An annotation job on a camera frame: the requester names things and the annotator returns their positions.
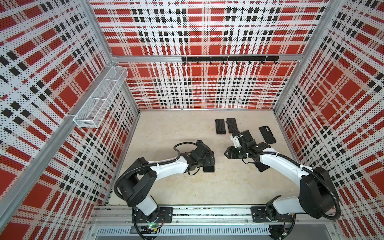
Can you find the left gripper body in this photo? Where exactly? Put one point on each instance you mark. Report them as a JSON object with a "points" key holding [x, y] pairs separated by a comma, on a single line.
{"points": [[206, 161]]}

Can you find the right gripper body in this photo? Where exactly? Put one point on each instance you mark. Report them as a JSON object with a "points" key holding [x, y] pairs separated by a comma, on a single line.
{"points": [[236, 153]]}

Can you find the black phone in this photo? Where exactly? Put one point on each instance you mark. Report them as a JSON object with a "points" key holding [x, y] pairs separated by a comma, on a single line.
{"points": [[209, 165], [220, 126], [232, 125]]}

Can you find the black textured phone case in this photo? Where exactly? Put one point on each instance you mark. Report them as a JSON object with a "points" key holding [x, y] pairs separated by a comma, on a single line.
{"points": [[261, 167]]}

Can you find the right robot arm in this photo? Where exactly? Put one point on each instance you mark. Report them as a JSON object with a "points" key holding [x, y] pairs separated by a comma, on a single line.
{"points": [[317, 197]]}

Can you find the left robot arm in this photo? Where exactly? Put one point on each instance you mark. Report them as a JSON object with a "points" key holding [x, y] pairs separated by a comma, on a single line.
{"points": [[135, 184]]}

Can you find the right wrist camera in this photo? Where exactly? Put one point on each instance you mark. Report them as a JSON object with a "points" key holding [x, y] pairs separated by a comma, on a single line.
{"points": [[235, 141]]}

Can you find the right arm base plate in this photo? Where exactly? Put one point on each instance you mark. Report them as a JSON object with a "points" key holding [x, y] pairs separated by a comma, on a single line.
{"points": [[264, 214]]}

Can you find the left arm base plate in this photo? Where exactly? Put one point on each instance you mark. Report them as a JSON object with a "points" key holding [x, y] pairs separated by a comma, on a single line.
{"points": [[159, 216]]}

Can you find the black hook rail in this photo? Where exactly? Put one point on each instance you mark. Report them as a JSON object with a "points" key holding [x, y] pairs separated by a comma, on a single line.
{"points": [[261, 59]]}

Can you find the white wire mesh basket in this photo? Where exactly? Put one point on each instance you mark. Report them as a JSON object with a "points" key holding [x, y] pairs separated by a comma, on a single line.
{"points": [[102, 96]]}

